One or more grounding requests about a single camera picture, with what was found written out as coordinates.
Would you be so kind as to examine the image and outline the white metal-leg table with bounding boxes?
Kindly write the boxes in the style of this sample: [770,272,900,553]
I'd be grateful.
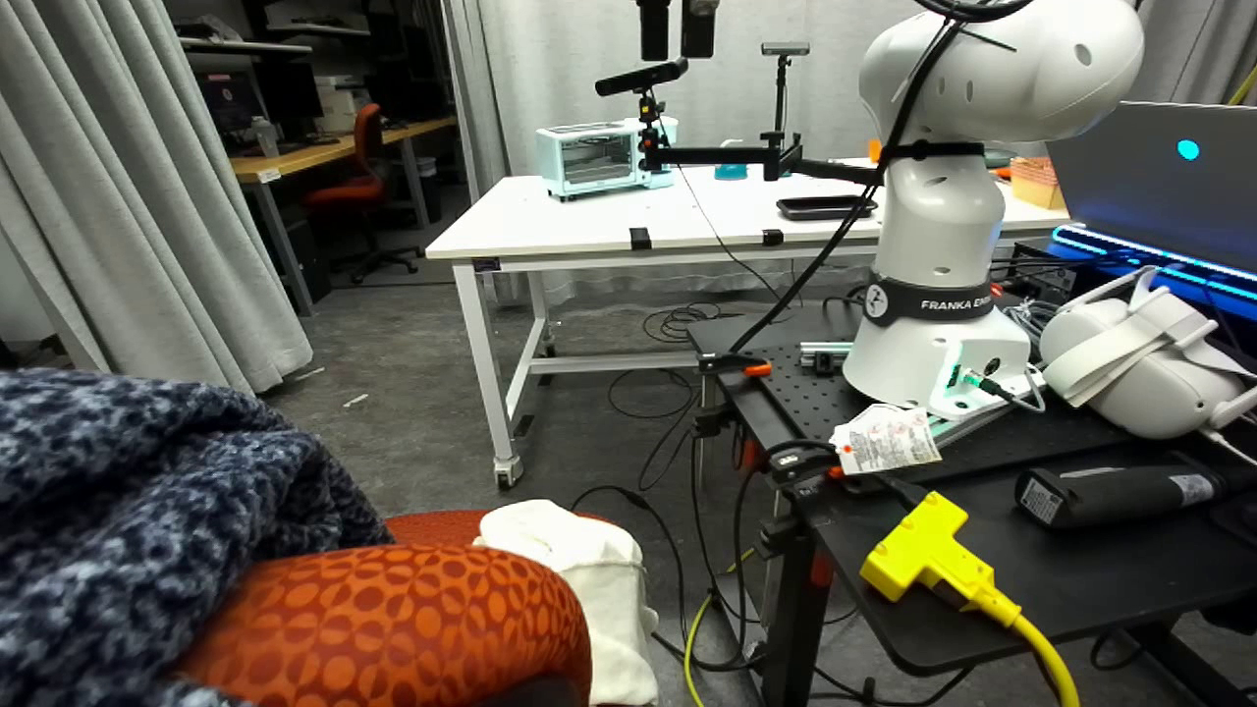
[419,162,1076,490]

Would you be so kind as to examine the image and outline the yellow plug with cable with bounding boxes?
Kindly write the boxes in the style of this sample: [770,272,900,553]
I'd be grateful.
[856,486,1084,707]

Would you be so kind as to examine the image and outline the open laptop blue light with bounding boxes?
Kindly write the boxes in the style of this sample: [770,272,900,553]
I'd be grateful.
[1046,99,1257,329]

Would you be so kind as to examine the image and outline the wooden top desk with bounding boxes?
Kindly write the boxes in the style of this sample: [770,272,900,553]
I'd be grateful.
[229,113,462,317]

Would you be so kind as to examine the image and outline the black robot bench table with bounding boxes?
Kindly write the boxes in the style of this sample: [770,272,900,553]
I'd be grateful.
[682,306,1257,707]

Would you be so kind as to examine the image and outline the white crumpled cloth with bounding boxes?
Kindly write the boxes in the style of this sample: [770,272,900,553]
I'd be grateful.
[467,496,662,707]

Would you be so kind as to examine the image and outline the dark storage shelf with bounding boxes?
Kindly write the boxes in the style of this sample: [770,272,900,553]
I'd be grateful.
[167,0,455,150]

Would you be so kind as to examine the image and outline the flat black tablet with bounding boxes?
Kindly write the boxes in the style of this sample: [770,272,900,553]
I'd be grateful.
[772,193,878,223]

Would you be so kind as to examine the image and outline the grey pleated curtain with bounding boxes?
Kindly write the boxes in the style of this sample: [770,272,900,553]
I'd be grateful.
[0,0,316,399]

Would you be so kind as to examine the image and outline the black stereo camera bar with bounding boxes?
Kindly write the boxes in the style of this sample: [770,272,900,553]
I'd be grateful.
[593,54,692,103]

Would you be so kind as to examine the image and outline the orange object on table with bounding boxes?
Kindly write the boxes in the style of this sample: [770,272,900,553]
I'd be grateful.
[997,155,1067,217]

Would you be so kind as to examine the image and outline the orange office chair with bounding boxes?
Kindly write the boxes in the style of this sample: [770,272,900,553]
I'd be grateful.
[307,99,424,278]

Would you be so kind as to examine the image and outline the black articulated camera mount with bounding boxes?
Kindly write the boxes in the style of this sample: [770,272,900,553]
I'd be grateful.
[637,92,887,188]

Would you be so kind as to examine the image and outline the black handheld device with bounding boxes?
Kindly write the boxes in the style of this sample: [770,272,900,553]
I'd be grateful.
[1012,455,1241,535]

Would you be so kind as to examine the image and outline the white printed paper tag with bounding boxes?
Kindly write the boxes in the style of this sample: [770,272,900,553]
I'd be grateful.
[830,403,945,480]

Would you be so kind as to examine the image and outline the white VR headset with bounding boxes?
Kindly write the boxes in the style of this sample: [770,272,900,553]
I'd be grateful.
[1038,268,1257,443]

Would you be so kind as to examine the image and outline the blue white speckled cloth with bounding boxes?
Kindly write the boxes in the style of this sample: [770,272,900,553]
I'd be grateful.
[0,366,391,707]

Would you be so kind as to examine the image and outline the white backdrop curtain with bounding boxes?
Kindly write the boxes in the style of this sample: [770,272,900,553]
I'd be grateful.
[434,0,917,200]

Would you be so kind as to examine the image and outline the black camera on post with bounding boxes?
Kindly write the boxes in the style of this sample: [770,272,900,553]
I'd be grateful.
[756,41,811,150]

